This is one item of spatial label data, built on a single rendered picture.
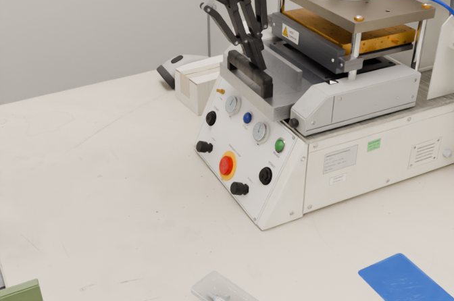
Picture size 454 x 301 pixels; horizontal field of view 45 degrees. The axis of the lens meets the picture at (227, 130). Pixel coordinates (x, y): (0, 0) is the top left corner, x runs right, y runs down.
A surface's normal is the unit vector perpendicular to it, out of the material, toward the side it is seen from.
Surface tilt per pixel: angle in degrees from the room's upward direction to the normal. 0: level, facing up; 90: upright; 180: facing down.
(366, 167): 90
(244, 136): 65
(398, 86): 90
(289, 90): 0
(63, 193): 0
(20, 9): 90
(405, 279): 0
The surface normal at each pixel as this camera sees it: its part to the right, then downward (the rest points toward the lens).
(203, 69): 0.02, -0.86
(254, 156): -0.82, -0.15
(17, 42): 0.50, 0.44
